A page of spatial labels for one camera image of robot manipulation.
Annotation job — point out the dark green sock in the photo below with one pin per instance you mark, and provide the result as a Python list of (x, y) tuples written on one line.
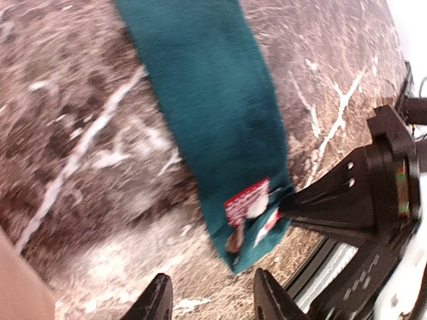
[(219, 102)]

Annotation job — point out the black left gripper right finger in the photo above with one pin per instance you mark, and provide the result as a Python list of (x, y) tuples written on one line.
[(271, 301)]

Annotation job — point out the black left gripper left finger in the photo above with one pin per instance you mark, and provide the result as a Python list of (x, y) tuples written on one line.
[(155, 302)]

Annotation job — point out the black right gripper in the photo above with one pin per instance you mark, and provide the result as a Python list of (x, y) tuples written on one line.
[(373, 200)]

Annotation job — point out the wooden compartment box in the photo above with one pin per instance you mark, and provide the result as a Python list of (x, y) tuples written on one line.
[(23, 293)]

